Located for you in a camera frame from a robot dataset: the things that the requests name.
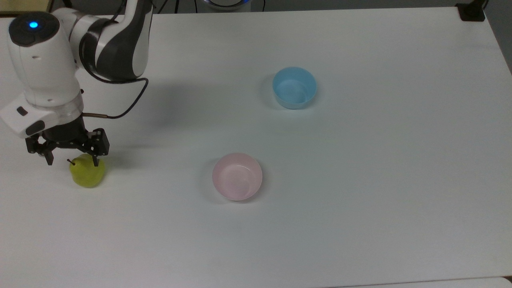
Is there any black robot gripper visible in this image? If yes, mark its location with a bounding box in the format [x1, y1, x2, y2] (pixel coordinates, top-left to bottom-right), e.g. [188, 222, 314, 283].
[26, 115, 110, 168]

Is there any green pear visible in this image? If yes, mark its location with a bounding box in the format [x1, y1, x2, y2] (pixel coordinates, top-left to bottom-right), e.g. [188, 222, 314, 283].
[67, 154, 107, 189]

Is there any pink bowl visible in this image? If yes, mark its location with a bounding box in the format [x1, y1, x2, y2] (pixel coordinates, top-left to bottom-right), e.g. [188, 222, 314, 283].
[212, 152, 263, 201]

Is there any light blue bowl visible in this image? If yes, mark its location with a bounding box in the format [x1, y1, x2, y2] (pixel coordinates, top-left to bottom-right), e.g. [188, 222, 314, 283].
[272, 66, 318, 110]

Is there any yellow wooden table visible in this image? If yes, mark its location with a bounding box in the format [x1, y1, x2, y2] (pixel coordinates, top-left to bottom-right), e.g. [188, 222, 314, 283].
[0, 0, 53, 16]

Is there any black table clamp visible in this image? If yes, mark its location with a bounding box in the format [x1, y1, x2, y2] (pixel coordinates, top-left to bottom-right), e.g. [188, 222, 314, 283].
[456, 0, 489, 22]

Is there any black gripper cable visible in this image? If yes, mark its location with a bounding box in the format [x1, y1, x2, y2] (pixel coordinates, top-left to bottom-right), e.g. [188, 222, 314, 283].
[80, 76, 150, 120]

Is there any white robot base blue ring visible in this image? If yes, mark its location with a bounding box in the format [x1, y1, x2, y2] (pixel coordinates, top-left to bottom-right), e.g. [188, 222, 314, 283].
[203, 0, 252, 8]

